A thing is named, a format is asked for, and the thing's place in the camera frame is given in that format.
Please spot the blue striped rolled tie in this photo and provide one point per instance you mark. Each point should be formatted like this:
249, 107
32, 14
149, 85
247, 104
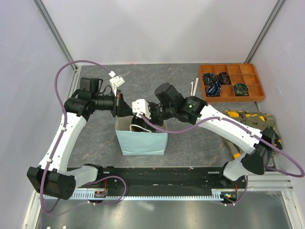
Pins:
214, 90

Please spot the green yellow rolled tie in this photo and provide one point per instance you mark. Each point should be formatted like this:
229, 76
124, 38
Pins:
240, 89

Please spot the camouflage folded cloth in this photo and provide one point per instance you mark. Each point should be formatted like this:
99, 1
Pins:
257, 120

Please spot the black plastic cup lid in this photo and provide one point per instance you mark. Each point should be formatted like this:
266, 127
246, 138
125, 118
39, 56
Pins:
138, 125

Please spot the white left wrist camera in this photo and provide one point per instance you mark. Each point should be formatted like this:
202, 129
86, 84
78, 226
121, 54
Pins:
115, 81

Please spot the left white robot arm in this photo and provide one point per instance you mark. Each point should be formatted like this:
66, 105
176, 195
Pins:
51, 176

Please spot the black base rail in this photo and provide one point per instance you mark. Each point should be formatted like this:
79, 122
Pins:
165, 181

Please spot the orange compartment tray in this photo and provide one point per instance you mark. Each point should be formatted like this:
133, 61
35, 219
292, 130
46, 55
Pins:
244, 73

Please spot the slotted cable duct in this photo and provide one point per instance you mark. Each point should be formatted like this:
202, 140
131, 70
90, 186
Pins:
86, 194

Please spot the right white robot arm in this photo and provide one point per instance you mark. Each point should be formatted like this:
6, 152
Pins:
254, 143

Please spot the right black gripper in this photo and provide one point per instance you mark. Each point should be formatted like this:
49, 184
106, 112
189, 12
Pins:
152, 106

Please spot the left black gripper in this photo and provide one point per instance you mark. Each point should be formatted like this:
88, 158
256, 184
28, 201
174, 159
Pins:
121, 109

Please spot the dark blue rolled tie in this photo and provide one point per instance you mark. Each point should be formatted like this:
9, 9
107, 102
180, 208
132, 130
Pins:
209, 78

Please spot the black brown rolled tie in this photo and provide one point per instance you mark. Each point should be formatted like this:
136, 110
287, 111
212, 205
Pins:
224, 78

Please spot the white and blue paper bag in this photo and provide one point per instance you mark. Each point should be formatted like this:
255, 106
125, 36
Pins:
140, 143

